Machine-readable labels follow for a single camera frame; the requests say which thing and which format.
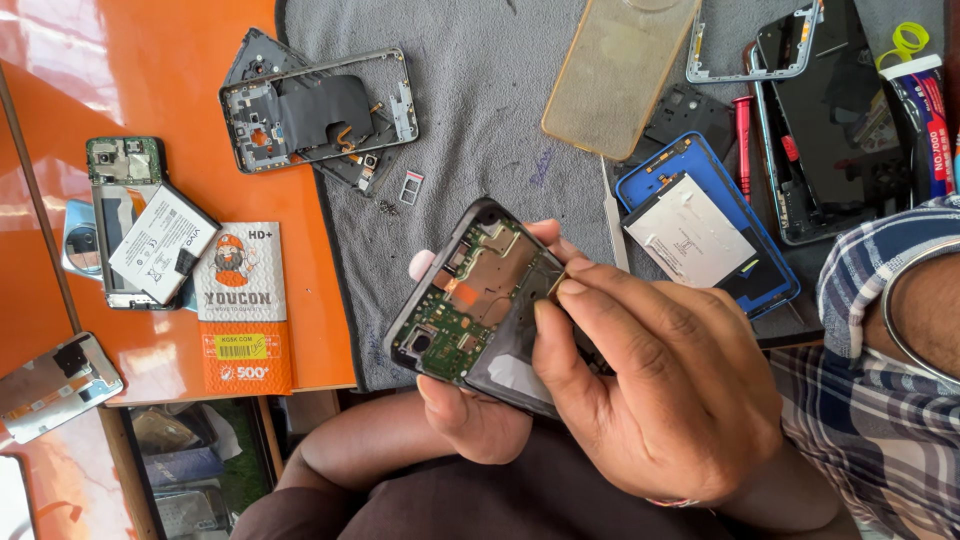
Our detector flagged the person's left hand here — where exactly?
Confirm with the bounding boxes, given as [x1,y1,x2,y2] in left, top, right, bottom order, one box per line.
[408,219,586,467]

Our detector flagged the person's right hand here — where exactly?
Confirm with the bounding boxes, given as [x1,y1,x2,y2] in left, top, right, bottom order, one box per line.
[531,258,786,507]

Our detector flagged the black phone with exposed motherboard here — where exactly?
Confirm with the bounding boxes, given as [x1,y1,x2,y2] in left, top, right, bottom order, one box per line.
[383,196,603,421]

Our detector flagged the person's dark brown trousers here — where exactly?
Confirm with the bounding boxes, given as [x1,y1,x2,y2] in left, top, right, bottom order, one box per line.
[231,416,755,540]

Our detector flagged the red thread wristband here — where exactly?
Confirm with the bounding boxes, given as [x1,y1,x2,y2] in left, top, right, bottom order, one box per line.
[645,494,704,513]

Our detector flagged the white battery with peeled film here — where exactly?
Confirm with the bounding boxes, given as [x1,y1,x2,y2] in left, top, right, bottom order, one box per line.
[621,171,760,291]

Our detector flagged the blue phone back housing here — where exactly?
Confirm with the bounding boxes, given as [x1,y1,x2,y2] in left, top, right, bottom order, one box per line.
[614,131,802,321]

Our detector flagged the red screwdriver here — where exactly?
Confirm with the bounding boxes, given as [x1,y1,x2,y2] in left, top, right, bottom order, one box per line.
[732,94,756,205]

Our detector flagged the orange white cartoon print packet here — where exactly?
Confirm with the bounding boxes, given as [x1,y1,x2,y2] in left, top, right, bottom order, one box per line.
[192,220,294,398]

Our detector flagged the black plastic phone cover piece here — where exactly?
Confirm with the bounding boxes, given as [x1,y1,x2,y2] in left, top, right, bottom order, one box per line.
[628,83,737,168]

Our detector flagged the glass showcase with phone parts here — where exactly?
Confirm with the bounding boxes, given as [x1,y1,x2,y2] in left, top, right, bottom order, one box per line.
[118,396,280,540]

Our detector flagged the black phone with dark screen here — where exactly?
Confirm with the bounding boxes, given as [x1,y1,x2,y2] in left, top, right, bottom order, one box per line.
[752,0,915,248]

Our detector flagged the grey cloth work mat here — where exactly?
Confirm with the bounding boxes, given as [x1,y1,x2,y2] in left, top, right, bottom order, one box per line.
[275,0,948,393]

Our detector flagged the clear yellowish phone case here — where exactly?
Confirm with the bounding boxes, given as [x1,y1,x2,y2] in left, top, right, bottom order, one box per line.
[540,0,704,163]

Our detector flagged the glue tube red blue label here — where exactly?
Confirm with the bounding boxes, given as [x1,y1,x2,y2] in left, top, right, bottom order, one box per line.
[876,54,958,201]

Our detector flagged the white phone battery black tab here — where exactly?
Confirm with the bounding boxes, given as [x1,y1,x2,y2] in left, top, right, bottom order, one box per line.
[108,183,222,306]

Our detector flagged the silver phone display back panel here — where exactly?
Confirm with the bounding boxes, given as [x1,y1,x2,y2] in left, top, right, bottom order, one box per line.
[0,331,126,446]

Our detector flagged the light blue phone back cover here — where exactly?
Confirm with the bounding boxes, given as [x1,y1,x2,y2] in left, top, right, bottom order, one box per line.
[60,198,107,283]

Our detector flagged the opened phone with green board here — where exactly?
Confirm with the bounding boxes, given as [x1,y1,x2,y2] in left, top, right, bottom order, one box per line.
[84,135,220,312]

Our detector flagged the white phone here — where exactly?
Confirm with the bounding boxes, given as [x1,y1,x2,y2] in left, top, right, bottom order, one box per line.
[0,453,40,540]

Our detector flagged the silver phone bezel frame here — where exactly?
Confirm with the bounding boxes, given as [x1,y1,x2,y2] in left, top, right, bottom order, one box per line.
[685,0,824,84]

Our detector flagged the grey phone frame black coil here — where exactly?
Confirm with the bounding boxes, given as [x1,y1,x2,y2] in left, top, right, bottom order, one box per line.
[218,47,420,176]

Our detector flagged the yellow-green plastic ring cap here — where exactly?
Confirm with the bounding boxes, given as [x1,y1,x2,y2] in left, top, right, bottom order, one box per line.
[874,21,932,73]

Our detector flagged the black phone back frame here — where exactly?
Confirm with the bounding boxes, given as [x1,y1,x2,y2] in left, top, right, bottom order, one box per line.
[223,26,406,199]

